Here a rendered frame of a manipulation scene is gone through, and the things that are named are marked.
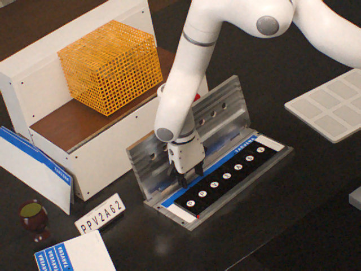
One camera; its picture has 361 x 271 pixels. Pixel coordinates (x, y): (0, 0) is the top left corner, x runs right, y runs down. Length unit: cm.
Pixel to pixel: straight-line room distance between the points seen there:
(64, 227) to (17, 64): 52
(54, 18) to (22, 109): 117
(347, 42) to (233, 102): 63
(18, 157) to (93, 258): 62
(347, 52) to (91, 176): 89
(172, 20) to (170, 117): 125
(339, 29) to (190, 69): 40
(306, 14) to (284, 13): 12
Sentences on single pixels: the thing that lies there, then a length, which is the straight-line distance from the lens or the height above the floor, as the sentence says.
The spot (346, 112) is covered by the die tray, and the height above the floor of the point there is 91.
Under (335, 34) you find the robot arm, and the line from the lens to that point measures 177.
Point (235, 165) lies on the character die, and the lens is 222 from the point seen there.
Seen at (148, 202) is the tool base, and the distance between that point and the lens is 217.
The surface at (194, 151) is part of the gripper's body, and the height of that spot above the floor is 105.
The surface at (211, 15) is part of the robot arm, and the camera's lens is 180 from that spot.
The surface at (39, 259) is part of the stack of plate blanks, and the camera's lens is 199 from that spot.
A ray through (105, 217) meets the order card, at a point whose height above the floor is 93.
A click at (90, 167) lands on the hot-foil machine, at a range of 222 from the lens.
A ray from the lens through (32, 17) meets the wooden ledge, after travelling 348.
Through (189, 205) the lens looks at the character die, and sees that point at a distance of 211.
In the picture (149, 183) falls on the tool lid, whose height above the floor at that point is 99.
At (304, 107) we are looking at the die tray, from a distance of 245.
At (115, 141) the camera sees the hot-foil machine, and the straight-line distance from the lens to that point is 224.
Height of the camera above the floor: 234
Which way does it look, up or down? 36 degrees down
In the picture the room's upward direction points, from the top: 12 degrees counter-clockwise
